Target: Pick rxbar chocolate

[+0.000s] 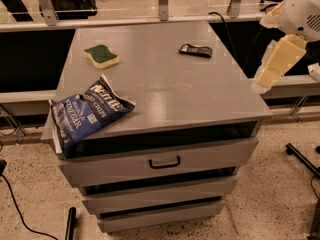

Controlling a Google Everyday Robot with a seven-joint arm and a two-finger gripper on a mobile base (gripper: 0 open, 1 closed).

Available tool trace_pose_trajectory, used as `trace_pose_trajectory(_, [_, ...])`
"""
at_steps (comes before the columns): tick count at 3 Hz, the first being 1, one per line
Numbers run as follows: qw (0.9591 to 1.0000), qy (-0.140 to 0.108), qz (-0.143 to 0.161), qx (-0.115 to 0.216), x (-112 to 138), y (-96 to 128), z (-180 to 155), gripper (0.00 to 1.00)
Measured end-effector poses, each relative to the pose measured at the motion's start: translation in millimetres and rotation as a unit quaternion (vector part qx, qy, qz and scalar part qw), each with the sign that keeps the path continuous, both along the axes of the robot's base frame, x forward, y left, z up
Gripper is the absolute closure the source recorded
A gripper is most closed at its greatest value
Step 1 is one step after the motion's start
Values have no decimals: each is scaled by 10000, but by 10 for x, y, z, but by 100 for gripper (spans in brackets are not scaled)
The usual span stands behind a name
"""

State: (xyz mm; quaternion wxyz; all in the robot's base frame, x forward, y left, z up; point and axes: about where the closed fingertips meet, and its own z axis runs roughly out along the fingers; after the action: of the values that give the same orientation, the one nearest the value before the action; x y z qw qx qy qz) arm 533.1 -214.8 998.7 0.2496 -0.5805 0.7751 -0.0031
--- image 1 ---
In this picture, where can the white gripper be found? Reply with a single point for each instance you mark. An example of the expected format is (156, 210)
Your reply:
(297, 14)

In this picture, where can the dark rxbar chocolate wrapper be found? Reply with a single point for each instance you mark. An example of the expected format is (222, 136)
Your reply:
(200, 51)

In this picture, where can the black bar right floor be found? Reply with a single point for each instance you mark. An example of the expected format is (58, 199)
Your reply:
(291, 150)

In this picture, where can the grey drawer cabinet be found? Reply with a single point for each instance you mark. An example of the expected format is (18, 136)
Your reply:
(180, 99)

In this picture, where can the green yellow sponge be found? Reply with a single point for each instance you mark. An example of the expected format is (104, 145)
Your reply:
(101, 57)

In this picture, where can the middle grey drawer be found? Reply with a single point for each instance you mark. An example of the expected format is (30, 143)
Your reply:
(133, 200)

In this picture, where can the grey drawer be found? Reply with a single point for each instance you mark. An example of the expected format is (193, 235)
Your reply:
(133, 200)
(160, 216)

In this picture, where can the blue kettle chips bag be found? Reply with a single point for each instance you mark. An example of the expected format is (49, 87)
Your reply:
(81, 115)

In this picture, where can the bottom grey drawer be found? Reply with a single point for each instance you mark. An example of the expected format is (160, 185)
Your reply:
(160, 216)

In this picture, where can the black chair leg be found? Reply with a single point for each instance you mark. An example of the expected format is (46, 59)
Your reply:
(71, 221)

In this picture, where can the right metal railing bracket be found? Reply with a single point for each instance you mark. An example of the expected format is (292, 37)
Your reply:
(233, 10)

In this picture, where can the metal railing bracket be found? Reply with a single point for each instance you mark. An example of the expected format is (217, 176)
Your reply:
(233, 10)
(163, 10)
(48, 12)

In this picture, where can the middle metal railing bracket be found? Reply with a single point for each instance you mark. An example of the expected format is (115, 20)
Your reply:
(163, 10)

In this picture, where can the top drawer with black handle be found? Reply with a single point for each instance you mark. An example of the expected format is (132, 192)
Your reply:
(144, 164)

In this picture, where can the left metal railing bracket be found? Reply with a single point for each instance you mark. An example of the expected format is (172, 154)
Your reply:
(48, 12)

